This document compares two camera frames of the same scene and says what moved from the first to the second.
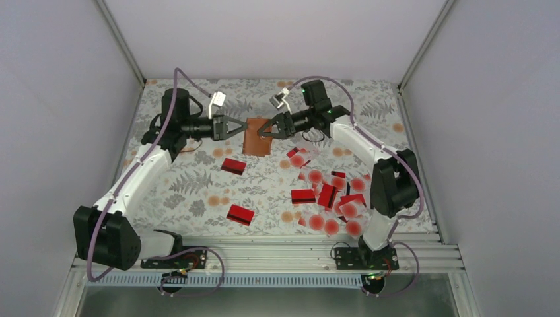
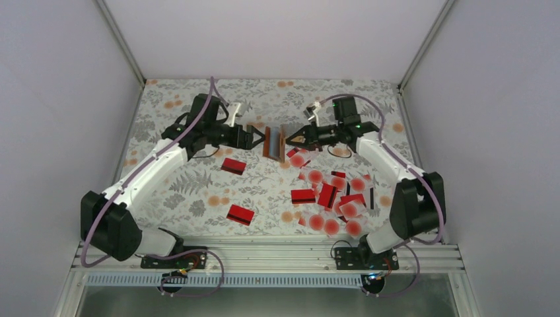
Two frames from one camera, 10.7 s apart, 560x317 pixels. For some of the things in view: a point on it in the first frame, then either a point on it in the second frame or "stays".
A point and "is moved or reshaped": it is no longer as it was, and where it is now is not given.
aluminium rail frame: (290, 258) stays
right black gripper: (288, 124) -> (310, 133)
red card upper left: (233, 166) stays
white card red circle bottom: (331, 226) stays
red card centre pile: (302, 196) stays
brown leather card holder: (253, 144) is moved or reshaped
